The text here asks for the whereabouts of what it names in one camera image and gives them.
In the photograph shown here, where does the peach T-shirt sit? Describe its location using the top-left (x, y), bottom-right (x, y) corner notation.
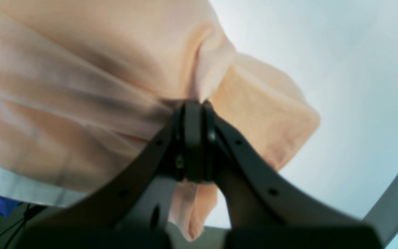
top-left (0, 0), bottom-right (321, 242)

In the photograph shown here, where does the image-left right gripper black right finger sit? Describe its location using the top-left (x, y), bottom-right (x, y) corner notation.
top-left (202, 101), bottom-right (382, 249)

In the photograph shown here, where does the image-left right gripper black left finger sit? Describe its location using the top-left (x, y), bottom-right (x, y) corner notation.
top-left (18, 102), bottom-right (203, 249)

